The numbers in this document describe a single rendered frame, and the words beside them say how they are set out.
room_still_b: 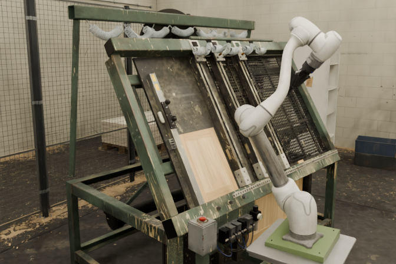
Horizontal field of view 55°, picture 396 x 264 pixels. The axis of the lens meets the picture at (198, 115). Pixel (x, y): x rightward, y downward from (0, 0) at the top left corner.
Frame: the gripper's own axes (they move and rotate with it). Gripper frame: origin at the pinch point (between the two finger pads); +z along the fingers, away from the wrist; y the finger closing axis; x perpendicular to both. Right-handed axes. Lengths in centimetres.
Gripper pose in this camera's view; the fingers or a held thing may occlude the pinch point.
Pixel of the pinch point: (288, 90)
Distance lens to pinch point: 228.9
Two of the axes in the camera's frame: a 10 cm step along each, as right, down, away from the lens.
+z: -5.2, 6.9, 5.1
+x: 3.7, 7.2, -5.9
